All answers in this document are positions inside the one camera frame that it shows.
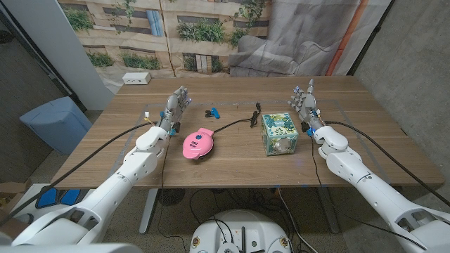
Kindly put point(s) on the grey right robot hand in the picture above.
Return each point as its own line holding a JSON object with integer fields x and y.
{"x": 308, "y": 105}

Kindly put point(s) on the blue and black clip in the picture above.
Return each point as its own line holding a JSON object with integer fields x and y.
{"x": 214, "y": 112}

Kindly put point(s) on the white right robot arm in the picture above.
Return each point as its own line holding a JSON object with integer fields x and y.
{"x": 355, "y": 168}

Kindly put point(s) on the grey table leg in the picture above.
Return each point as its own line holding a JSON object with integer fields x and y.
{"x": 328, "y": 211}

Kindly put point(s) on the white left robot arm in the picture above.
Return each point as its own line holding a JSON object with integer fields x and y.
{"x": 137, "y": 163}

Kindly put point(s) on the white wall panel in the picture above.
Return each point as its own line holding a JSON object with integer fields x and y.
{"x": 52, "y": 38}

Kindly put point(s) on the white table leg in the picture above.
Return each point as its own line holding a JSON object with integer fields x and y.
{"x": 147, "y": 211}

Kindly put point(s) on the brown cardboard box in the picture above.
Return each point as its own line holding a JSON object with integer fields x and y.
{"x": 8, "y": 195}

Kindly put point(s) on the printed fabric backdrop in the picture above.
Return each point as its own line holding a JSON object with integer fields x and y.
{"x": 211, "y": 35}

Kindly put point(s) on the white robot torso base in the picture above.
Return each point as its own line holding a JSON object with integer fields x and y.
{"x": 240, "y": 228}

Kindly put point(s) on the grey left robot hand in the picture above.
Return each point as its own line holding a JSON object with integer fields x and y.
{"x": 173, "y": 109}

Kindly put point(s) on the floral teal tissue box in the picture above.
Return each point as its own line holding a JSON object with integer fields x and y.
{"x": 279, "y": 133}

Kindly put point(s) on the round black floor disc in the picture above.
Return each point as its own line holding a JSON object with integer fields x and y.
{"x": 171, "y": 196}

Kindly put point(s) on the white platform with blue pads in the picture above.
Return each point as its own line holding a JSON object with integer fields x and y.
{"x": 52, "y": 197}

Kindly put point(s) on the pink mini sandwich press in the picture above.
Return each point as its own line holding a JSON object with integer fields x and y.
{"x": 197, "y": 143}

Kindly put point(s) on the white power strip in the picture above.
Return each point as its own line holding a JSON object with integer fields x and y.
{"x": 136, "y": 78}

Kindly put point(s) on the blue plastic bin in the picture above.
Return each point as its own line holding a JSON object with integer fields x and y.
{"x": 56, "y": 123}

